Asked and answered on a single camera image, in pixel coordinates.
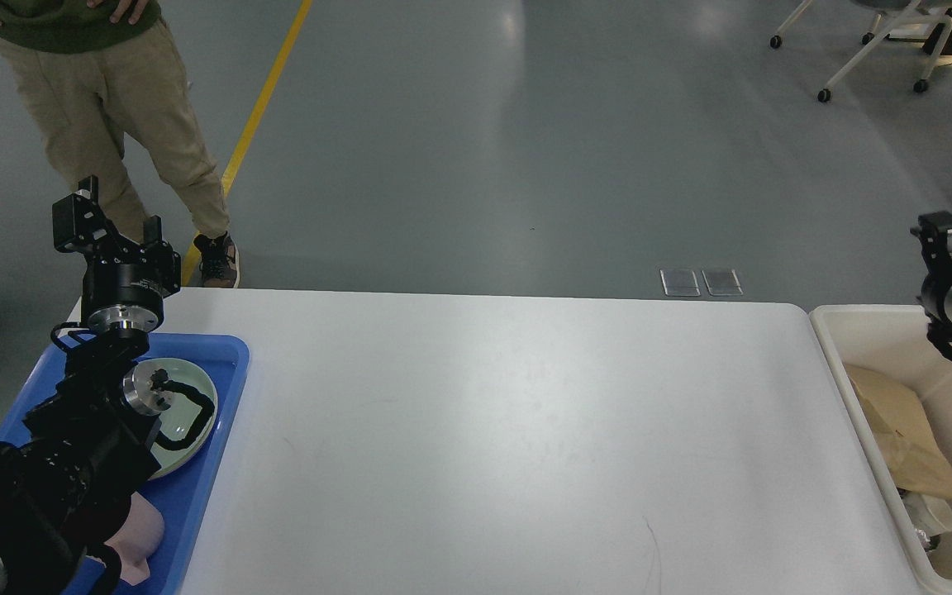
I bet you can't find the person in khaki trousers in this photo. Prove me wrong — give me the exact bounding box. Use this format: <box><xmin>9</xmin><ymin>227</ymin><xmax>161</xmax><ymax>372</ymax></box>
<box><xmin>0</xmin><ymin>1</ymin><xmax>240</xmax><ymax>288</ymax></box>

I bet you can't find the white chair base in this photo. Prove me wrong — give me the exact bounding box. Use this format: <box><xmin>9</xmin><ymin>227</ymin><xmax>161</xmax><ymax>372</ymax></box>
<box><xmin>816</xmin><ymin>1</ymin><xmax>952</xmax><ymax>104</ymax></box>

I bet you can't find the blue plastic tray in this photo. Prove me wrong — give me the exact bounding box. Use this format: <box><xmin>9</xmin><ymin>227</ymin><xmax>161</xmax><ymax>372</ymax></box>
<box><xmin>0</xmin><ymin>332</ymin><xmax>250</xmax><ymax>594</ymax></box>

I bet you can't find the pink mug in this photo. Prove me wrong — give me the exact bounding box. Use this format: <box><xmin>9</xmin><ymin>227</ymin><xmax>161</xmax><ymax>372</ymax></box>
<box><xmin>89</xmin><ymin>493</ymin><xmax>165</xmax><ymax>587</ymax></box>

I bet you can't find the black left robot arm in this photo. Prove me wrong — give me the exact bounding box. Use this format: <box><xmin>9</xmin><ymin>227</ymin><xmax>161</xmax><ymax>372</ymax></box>
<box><xmin>0</xmin><ymin>176</ymin><xmax>214</xmax><ymax>594</ymax></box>

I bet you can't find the clear floor marker plate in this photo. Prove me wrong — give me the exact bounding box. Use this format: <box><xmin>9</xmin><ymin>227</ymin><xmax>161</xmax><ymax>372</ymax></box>
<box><xmin>659</xmin><ymin>269</ymin><xmax>702</xmax><ymax>298</ymax></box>

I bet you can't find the beige plastic bin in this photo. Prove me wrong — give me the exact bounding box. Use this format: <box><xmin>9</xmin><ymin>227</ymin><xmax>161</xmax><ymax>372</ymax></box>
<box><xmin>810</xmin><ymin>305</ymin><xmax>952</xmax><ymax>594</ymax></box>

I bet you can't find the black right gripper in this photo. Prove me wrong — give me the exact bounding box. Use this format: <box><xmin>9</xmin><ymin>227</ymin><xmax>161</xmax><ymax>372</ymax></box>
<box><xmin>911</xmin><ymin>211</ymin><xmax>952</xmax><ymax>325</ymax></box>

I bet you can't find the brown paper bag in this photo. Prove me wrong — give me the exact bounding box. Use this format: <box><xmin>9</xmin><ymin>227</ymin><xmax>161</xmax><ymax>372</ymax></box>
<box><xmin>844</xmin><ymin>363</ymin><xmax>952</xmax><ymax>501</ymax></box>

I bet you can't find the paper cup in bin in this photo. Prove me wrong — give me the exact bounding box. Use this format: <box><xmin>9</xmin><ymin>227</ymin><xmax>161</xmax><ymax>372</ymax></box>
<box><xmin>904</xmin><ymin>491</ymin><xmax>952</xmax><ymax>538</ymax></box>

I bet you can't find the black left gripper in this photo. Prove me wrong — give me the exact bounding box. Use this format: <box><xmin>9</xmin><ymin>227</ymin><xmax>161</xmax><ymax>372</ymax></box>
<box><xmin>50</xmin><ymin>174</ymin><xmax>182</xmax><ymax>331</ymax></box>

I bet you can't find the mint green plate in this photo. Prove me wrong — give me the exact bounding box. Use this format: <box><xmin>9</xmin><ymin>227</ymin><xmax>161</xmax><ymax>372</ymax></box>
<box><xmin>137</xmin><ymin>358</ymin><xmax>218</xmax><ymax>481</ymax></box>

